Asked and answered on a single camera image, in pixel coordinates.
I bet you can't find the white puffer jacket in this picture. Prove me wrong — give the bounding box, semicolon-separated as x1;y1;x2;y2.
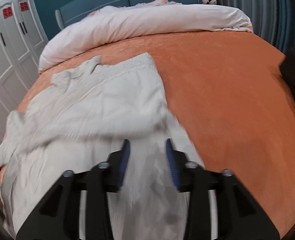
0;53;201;239

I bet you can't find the white wardrobe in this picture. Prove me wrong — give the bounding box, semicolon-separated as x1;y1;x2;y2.
0;0;48;144

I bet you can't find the orange plush bed cover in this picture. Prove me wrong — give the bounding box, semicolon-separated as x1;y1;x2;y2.
19;31;295;236

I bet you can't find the pale pink duvet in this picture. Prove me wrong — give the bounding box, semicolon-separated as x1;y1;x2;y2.
38;3;253;73

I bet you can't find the grey curtain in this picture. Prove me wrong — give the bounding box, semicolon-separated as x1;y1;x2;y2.
218;0;295;53

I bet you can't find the plush toy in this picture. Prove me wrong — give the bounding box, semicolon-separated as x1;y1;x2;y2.
202;0;217;5

